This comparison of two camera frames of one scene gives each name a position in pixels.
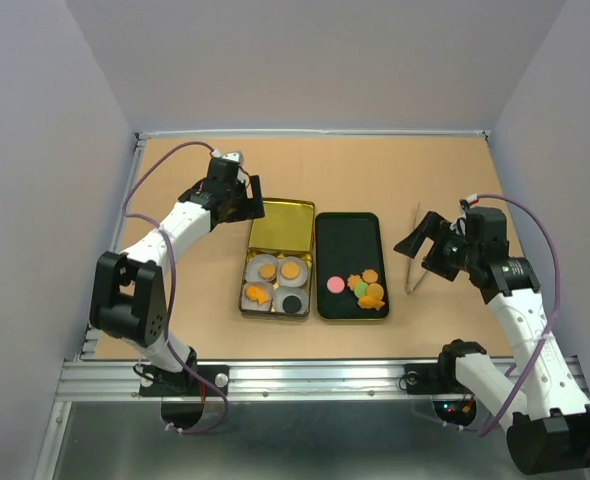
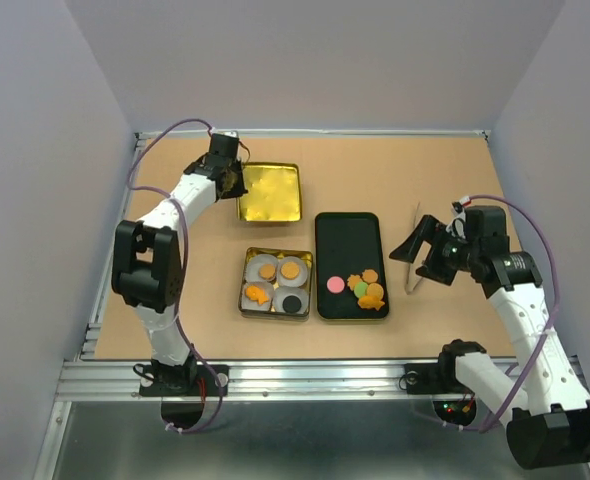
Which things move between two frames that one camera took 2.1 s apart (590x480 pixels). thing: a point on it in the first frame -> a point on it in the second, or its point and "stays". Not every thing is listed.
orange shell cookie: x=267 y=271 stays
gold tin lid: x=286 y=225 -> x=274 y=193
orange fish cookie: x=256 y=295 stays
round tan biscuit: x=290 y=270 stays
